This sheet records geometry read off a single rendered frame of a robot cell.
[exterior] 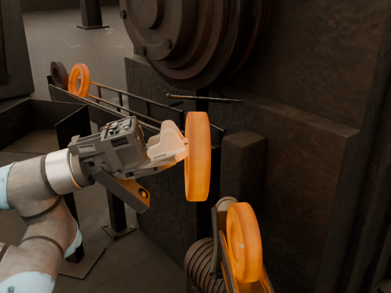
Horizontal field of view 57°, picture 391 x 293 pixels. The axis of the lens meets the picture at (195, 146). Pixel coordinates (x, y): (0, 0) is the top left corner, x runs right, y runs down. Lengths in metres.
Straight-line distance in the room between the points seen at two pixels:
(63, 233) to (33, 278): 0.11
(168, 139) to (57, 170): 0.19
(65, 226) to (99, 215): 1.34
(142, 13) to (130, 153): 0.46
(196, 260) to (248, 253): 0.33
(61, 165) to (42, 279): 0.17
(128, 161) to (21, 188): 0.18
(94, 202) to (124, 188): 1.51
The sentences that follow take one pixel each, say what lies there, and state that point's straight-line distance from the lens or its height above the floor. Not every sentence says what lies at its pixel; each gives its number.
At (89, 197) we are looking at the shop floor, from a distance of 2.19.
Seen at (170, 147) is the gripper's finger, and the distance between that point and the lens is 0.60.
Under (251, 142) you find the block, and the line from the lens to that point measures 0.93.
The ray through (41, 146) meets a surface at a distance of 1.45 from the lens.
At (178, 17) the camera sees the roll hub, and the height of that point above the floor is 1.09.
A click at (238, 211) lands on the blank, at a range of 0.71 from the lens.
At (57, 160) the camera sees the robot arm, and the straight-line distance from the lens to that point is 0.63.
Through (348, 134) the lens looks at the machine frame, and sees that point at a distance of 0.85.
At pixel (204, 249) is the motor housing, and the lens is 0.99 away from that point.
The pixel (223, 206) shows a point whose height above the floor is 0.69.
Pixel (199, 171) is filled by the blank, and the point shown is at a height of 0.92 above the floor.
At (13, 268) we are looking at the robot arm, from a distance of 0.61.
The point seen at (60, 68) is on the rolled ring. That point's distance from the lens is 2.00.
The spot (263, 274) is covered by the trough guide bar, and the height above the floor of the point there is 0.69.
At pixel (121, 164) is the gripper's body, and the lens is 0.60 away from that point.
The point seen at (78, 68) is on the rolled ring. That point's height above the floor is 0.74.
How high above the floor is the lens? 1.21
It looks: 27 degrees down
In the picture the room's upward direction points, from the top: straight up
